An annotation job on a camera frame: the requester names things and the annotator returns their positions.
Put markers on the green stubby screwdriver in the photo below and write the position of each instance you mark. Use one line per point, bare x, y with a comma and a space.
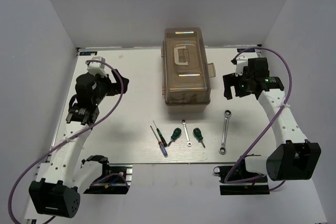
175, 135
197, 133

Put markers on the red blue handle screwdriver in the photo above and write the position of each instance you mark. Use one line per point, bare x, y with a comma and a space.
162, 148

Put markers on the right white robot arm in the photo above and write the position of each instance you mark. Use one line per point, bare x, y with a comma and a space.
295, 157

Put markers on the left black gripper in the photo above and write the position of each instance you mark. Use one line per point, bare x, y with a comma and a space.
115, 87

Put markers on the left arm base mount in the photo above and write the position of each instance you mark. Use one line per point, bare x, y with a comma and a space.
115, 181

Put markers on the black green precision screwdriver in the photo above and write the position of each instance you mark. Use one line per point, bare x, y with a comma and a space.
160, 135

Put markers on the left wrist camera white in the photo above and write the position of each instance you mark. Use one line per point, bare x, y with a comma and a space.
95, 68

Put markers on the large silver ratchet wrench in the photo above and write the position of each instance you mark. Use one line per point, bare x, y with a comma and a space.
222, 148

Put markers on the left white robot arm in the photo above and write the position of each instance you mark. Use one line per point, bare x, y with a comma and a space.
58, 191

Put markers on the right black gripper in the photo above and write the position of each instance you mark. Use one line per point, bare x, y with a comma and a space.
230, 80

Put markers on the beige plastic toolbox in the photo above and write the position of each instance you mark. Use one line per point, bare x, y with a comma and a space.
186, 73

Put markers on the small silver ratchet wrench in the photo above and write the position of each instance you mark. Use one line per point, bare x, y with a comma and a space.
189, 144

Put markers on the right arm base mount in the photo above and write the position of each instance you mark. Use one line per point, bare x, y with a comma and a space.
252, 187

